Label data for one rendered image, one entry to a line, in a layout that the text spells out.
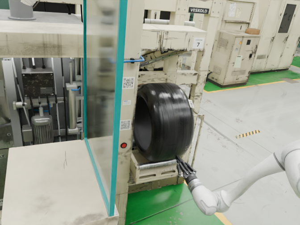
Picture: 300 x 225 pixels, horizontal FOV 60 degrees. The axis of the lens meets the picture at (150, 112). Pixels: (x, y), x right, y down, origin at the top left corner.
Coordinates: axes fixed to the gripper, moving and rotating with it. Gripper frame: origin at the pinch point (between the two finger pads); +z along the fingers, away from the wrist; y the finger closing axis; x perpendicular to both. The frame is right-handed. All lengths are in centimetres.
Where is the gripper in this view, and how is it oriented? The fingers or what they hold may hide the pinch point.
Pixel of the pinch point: (178, 159)
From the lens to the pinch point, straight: 177.8
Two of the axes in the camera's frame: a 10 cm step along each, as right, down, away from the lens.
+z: -3.6, -5.6, 7.5
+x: -1.5, 8.2, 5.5
